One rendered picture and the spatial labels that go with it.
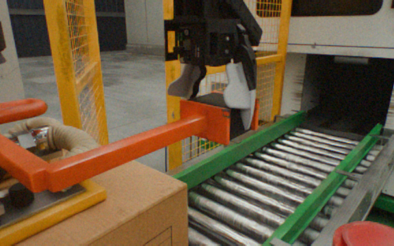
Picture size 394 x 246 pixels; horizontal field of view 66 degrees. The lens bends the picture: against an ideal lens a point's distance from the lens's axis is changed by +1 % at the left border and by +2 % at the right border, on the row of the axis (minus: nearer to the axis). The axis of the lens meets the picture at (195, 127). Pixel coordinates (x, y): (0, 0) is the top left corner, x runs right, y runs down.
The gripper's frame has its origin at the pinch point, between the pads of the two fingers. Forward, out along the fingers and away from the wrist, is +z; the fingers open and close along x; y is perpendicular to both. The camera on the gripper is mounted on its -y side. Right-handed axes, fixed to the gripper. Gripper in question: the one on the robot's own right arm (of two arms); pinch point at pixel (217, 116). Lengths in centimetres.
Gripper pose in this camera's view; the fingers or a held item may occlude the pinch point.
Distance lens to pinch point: 45.3
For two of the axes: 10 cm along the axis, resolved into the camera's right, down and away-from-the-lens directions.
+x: 7.7, 2.1, -6.0
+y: -6.4, 2.5, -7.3
